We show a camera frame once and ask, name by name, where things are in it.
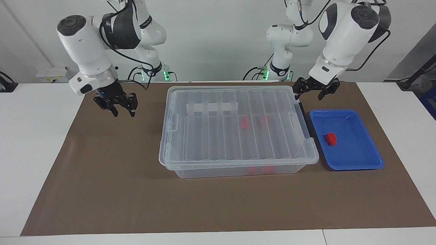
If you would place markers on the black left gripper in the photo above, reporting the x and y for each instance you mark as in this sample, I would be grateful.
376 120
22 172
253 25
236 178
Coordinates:
320 84

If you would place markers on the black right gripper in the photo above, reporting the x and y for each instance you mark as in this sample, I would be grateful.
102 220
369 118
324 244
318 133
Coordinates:
112 94

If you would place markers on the red block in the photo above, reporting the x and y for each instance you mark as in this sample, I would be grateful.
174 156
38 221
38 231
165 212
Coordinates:
264 121
330 139
269 169
244 123
252 170

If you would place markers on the clear ribbed plastic lid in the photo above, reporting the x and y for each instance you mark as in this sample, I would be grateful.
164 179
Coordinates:
221 136

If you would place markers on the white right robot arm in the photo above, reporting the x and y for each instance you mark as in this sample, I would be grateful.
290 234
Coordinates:
85 44

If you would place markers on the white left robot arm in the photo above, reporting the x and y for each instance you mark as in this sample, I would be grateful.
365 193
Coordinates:
344 37

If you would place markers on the blue plastic tray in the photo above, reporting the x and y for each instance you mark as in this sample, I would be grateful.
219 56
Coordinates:
357 153

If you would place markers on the clear plastic storage box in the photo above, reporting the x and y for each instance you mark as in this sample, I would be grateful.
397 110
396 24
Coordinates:
211 173

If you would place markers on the white power strip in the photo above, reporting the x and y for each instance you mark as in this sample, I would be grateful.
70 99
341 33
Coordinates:
51 73

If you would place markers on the white label strip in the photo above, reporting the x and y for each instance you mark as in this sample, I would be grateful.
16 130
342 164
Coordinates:
197 107

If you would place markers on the black pole stand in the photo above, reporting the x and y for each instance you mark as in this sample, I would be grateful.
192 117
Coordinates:
414 76

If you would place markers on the brown table mat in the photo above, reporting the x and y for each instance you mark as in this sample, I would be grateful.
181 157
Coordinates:
102 204

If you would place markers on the grey partition panel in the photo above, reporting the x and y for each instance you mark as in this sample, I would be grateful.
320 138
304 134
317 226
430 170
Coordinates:
415 54

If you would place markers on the blue crate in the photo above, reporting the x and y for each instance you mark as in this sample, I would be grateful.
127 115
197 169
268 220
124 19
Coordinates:
430 102

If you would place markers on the black clamp mount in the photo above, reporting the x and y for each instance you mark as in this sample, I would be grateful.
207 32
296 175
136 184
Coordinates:
6 85

